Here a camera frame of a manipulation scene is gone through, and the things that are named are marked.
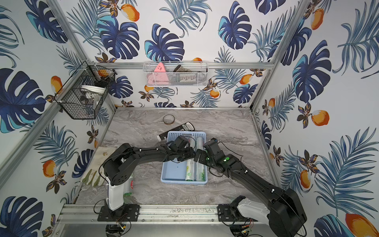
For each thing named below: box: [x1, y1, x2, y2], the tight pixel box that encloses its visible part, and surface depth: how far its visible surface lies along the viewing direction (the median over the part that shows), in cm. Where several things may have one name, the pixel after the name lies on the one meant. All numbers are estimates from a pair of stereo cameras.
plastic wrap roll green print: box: [185, 158, 194, 182], surface depth 85 cm
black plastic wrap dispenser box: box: [156, 121, 195, 143], surface depth 109 cm
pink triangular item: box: [146, 62, 170, 87], surface depth 92 cm
